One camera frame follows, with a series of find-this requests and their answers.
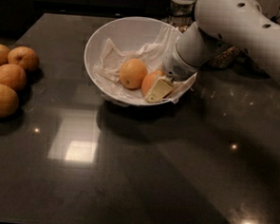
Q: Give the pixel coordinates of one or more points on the orange on table bottom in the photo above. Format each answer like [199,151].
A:
[9,101]

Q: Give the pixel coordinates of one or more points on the left glass jar of grains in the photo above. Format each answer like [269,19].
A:
[180,14]

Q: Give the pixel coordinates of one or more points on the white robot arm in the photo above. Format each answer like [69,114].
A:
[219,24]

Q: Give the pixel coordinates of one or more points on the white bowl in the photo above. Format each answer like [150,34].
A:
[129,34]

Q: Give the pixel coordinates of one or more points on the white paper napkin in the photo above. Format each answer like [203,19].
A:
[118,57]

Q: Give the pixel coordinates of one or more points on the middle glass jar of grains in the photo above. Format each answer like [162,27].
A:
[224,59]

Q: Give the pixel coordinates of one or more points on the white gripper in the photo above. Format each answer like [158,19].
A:
[175,66]

